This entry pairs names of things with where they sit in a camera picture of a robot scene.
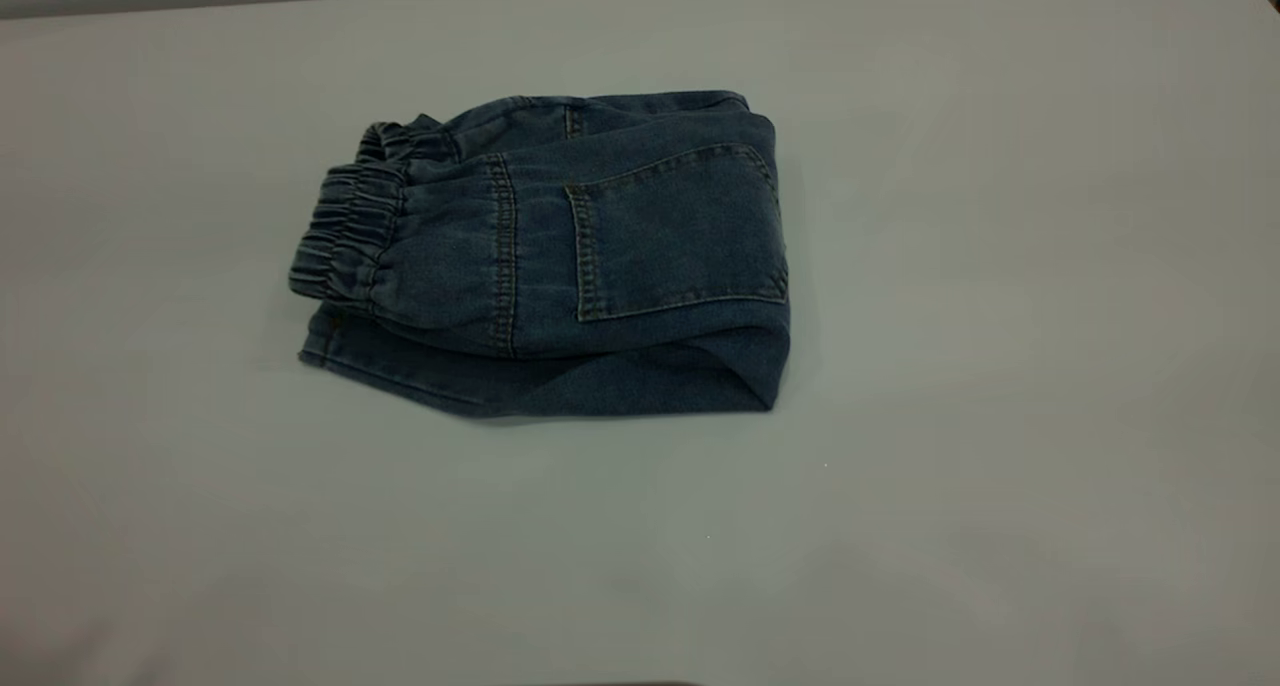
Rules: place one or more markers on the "blue denim jeans with faded knees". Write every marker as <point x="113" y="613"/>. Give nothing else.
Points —
<point x="600" y="266"/>

